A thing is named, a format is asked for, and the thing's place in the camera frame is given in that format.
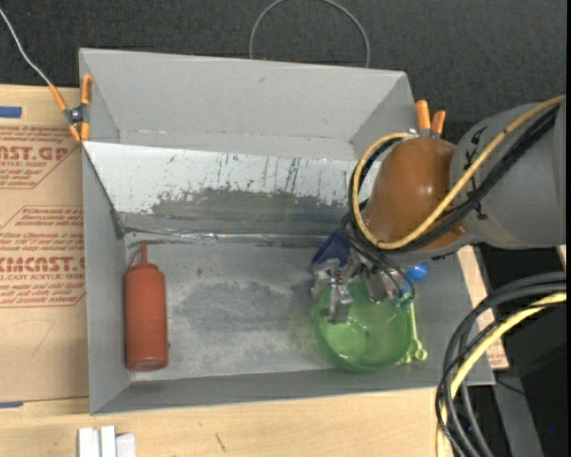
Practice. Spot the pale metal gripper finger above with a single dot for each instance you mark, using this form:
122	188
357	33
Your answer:
332	303
346	298

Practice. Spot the dark blue flat object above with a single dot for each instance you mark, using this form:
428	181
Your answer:
329	249

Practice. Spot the clear green plastic bowl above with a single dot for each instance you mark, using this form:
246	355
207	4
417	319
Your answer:
376	341

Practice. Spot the light blue round object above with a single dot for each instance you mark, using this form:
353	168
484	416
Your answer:
416	272

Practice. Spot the light green measuring spoon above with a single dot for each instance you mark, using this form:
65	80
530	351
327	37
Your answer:
416	345

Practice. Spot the grey metal bin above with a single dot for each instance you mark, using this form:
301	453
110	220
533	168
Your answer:
247	303

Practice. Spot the red squeeze bottle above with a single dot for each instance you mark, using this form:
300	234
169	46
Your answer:
145	317

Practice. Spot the brown cardboard board, red print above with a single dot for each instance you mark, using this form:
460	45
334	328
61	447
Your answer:
33	236

